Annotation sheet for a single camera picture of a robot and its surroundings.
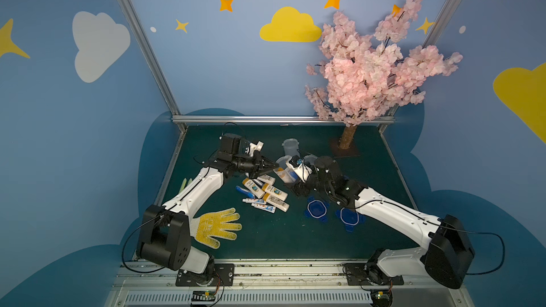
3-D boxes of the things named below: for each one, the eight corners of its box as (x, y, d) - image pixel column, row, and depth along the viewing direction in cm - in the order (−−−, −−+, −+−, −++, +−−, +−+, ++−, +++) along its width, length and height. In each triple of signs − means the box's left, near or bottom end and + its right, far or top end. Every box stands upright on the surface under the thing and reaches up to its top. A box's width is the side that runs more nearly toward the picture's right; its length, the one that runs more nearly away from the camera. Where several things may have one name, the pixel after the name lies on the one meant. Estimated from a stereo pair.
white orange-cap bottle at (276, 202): (262, 200, 94) (261, 198, 93) (266, 193, 96) (266, 191, 95) (286, 213, 91) (286, 211, 89) (290, 205, 93) (290, 203, 91)
